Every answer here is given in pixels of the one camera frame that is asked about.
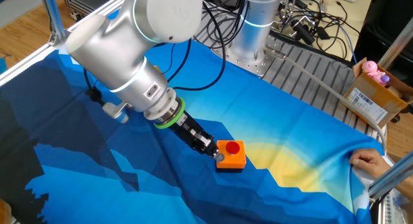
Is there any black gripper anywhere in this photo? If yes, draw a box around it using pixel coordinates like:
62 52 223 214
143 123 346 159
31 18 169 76
168 114 223 159

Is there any beige flexible hose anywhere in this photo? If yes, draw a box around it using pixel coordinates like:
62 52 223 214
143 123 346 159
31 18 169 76
264 48 388 152

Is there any black cable tangle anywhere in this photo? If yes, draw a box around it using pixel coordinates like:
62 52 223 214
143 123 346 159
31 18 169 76
274 0 362 60

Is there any black camera cable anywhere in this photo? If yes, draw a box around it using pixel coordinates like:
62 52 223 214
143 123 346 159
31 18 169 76
83 67 106 105

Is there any person's right forearm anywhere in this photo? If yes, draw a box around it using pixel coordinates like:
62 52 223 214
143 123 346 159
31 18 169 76
380 158 413 194

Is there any orange box red button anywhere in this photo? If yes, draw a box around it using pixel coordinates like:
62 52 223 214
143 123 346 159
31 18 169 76
214 139 248 173

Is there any black cabinet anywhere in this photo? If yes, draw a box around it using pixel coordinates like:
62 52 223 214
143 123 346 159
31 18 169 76
353 0 413 78

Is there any beige desk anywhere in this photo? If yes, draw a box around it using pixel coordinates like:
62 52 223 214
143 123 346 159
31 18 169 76
274 0 377 62

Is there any person's right hand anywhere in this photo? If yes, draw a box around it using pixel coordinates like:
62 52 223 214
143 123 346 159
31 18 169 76
348 147 392 180

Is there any green wrist adapter ring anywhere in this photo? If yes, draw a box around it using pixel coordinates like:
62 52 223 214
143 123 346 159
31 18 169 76
153 97 186 130

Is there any black cable bundle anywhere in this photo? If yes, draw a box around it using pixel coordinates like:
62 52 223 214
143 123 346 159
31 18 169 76
206 0 251 50

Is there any blue cable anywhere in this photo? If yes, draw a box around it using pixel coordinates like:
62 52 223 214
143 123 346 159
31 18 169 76
335 22 359 65

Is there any clear plastic bag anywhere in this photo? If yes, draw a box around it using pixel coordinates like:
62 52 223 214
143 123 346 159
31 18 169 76
377 188 413 224

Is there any aluminium frame post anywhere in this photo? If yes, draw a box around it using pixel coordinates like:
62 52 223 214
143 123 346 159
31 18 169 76
376 15 413 70
39 0 72 46
367 151 413 201

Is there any silver base mounting plate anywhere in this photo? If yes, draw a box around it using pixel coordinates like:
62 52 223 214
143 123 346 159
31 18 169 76
211 39 278 79

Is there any cardboard box with barcode label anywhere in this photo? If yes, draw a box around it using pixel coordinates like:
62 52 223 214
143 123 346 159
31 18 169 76
341 57 413 130

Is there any blue mountain print cloth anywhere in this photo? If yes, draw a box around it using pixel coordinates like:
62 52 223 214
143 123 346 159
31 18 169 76
0 9 387 224

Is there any aluminium table edge rail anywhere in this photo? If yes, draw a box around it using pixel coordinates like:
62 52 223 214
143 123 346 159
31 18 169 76
0 0 133 88

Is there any black striped metal rack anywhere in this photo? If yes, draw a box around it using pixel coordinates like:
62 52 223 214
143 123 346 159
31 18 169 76
62 0 125 22

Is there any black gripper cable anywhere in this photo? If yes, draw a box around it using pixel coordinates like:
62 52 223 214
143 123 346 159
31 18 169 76
163 1 227 92

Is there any pink plastic toy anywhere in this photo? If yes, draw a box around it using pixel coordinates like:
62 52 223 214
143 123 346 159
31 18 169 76
361 60 387 85

